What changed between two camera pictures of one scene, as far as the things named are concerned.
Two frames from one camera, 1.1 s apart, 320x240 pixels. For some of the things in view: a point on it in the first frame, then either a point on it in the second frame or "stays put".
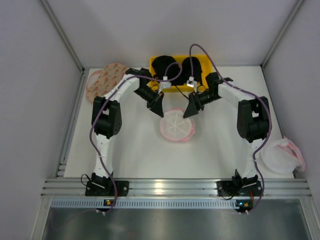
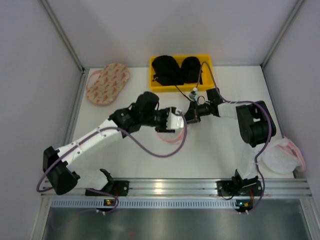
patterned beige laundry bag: [100, 81] stays put
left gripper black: [154, 100] → [162, 120]
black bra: [177, 73] stays put
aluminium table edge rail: [144, 203] stays put
